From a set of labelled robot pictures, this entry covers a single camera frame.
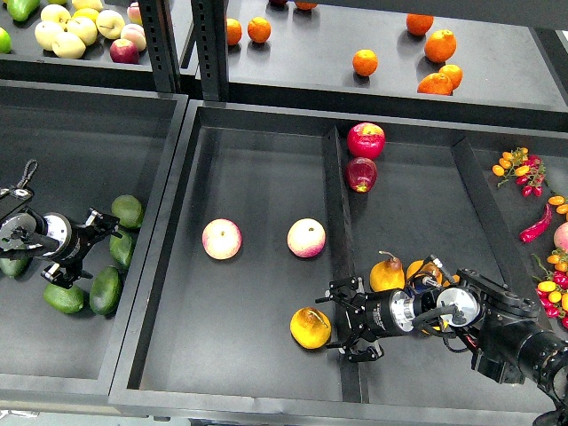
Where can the pink peach at post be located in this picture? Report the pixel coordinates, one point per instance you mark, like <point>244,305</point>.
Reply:
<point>134,13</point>

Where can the pink peach at right edge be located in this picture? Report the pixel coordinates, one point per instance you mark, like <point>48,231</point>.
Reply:
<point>560,237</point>

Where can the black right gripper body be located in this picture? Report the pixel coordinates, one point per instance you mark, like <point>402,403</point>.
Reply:
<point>383,314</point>

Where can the black shelf post left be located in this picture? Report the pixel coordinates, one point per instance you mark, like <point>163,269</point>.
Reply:
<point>160,44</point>

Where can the black shelf post right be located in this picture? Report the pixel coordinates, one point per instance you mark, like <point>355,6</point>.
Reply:
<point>210,32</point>

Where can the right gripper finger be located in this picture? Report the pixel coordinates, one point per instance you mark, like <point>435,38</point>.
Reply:
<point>348,293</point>
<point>359,345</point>

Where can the orange and red cherry tomatoes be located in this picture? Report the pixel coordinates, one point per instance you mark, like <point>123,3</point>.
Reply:
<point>525,169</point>

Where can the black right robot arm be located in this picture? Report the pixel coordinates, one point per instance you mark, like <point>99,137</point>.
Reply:
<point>500,329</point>

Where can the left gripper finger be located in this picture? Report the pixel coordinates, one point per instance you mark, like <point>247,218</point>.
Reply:
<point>97,227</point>
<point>65,275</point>

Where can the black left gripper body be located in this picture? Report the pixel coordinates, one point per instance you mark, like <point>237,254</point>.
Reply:
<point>74,241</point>

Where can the pale yellow pear centre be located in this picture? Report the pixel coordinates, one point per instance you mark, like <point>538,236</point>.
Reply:
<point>84,28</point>

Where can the pink apple right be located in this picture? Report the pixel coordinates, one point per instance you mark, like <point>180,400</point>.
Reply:
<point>306,237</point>

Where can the green lime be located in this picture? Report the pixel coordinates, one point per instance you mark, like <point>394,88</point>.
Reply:
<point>5,42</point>

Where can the orange cherry tomatoes pair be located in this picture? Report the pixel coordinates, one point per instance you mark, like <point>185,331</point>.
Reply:
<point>559,203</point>

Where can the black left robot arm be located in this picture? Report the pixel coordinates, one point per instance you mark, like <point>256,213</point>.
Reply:
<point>23,231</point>

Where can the orange on shelf front right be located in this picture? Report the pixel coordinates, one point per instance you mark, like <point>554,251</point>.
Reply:
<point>436,83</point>

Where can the green avocado top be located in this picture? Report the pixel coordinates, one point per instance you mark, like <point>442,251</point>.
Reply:
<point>129,210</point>

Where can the bright red apple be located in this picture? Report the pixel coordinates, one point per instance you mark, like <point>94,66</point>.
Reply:
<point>366,140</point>

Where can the cherry tomato bunch lower right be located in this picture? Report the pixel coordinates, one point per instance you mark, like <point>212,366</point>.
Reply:
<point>551,286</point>

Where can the pale yellow pear front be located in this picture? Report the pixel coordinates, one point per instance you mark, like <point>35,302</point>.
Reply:
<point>68,46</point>

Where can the yellow pear with stem left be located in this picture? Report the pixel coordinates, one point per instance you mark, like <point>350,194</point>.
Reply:
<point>387,274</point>

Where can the pale yellow pear left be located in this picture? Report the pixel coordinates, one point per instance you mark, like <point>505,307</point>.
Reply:
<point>46,32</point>

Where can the green avocado bottom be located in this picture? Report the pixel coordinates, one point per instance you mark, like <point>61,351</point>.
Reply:
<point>106,291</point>

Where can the dark red apple on shelf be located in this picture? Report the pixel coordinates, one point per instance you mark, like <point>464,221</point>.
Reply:
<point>124,51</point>

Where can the pink apple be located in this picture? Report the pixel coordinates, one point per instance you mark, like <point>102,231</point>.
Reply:
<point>221,239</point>
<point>306,237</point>

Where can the pink apple left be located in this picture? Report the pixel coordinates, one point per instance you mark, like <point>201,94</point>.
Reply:
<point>221,239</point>

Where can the black shelf post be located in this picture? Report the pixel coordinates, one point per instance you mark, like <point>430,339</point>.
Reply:
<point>160,44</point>
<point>210,32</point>

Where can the pink peach on shelf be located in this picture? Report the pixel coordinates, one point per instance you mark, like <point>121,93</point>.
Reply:
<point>136,34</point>

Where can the black centre tray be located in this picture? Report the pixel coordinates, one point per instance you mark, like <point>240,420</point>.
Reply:
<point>209,339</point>

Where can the yellow lemon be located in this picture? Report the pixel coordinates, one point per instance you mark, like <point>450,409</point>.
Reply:
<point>88,13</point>

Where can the green avocado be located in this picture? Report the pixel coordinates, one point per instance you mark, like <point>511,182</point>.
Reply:
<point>106,291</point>
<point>13,268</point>
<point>121,249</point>
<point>65,300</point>
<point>129,210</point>

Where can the red chili pepper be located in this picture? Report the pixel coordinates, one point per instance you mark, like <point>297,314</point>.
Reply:
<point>534,231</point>

